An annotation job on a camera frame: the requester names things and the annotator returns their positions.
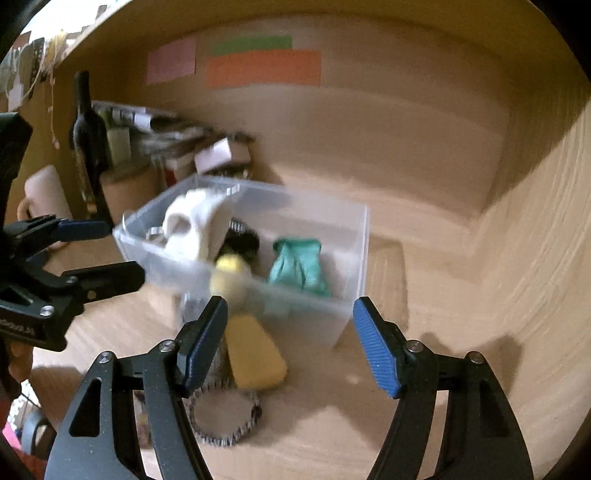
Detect stack of magazines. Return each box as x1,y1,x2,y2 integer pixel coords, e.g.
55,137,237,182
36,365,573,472
92,100,222,155

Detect yellow soft ball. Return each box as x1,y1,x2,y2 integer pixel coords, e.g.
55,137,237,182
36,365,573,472
210,255,246,296

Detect dark glass bottle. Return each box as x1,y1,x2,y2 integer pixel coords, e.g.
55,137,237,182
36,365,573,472
69,71,113,226

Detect clear plastic storage bin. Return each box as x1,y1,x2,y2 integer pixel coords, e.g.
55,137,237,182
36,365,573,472
113,174,370,350

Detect white small box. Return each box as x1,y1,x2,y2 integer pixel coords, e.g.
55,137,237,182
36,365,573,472
194,137,252,176

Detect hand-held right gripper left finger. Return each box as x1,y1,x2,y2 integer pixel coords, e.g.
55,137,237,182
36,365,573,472
44,295,229,480

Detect pink mug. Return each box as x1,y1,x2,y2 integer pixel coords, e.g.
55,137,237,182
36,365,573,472
17,165,75,250

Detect black fuzzy item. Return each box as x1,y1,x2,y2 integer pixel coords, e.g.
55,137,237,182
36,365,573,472
221,220,260,271

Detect brown cardboard tube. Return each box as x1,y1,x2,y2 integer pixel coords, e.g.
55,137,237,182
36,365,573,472
100,167,162,227

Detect green cloth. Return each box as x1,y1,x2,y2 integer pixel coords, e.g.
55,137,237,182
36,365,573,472
269,237,331,297

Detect pink paper sheet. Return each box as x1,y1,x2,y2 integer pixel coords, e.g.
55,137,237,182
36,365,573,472
146,38,197,86

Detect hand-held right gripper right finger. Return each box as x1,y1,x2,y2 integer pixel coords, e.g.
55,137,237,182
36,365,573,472
353,296,535,480

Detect orange paper sheet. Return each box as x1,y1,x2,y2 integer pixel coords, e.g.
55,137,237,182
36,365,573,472
206,50,322,88

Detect yellow sponge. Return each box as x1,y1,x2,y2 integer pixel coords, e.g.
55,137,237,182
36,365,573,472
225,313,287,389

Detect black and white checkered band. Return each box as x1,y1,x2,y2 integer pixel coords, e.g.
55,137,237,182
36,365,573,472
185,295,262,446

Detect green paper strip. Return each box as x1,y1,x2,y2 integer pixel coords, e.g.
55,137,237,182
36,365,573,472
211,36,293,57

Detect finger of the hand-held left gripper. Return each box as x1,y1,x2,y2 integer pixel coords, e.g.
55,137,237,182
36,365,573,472
44,261,147,319
14,215,114,245

